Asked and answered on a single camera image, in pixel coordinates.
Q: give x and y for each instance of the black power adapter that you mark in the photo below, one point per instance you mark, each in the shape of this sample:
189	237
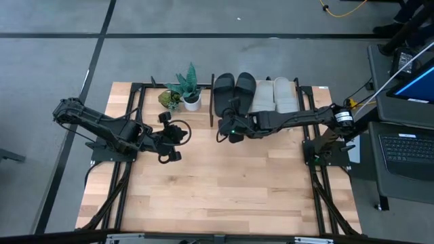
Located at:
405	61

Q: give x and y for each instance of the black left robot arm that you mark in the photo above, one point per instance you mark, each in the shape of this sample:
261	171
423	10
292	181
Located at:
101	125

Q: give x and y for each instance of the aloe plant in white pot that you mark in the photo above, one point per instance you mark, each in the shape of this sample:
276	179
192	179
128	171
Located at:
192	101

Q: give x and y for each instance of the black rear frame bar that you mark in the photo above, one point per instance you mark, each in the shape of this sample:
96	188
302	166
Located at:
146	84

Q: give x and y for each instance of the black aluminium frame rails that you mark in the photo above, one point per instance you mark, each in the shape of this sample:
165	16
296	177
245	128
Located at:
141	98
318	203

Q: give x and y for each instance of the yellow plug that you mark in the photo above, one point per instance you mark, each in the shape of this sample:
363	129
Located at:
352	102

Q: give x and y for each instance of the wooden shelf with black frame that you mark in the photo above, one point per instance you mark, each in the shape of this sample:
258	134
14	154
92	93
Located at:
212	112

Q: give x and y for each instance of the black frame bar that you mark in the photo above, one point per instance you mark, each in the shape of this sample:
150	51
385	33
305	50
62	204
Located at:
68	237
146	84

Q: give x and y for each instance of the silver metal bracket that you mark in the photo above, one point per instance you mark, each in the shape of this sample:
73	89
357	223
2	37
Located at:
313	240

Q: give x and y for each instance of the person's shoe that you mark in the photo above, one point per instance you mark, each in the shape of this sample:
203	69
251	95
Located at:
386	30

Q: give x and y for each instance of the dark grey stand foot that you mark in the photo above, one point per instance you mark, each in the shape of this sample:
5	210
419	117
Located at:
10	156

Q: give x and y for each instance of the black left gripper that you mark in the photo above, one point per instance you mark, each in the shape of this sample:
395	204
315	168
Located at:
166	139

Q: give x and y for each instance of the white sticker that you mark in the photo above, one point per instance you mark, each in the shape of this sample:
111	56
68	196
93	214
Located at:
323	87

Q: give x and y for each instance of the small trailing succulent plant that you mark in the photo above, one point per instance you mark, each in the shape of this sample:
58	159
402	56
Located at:
167	98

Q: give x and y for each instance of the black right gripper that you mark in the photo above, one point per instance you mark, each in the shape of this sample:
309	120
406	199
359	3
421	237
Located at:
247	123

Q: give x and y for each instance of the black laptop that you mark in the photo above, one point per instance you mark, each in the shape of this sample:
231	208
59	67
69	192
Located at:
407	152

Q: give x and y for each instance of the person's leg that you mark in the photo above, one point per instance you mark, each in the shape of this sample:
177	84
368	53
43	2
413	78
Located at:
408	11

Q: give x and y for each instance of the black slide sandal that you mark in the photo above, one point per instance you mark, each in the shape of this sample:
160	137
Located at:
247	88
222	91

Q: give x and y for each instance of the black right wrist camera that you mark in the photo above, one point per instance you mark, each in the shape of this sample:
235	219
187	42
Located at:
235	137

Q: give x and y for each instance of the white paper sheet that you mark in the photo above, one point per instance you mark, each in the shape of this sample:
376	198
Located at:
356	154

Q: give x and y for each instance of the grey slide sandal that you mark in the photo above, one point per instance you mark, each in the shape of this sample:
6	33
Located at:
285	95
262	98

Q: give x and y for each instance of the monitor with blue screen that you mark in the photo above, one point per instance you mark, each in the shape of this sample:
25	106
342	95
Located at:
420	84

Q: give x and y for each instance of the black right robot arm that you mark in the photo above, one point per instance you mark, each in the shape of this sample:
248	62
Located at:
305	117

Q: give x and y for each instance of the black front frame bar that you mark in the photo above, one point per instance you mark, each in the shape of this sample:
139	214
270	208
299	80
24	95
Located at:
68	237

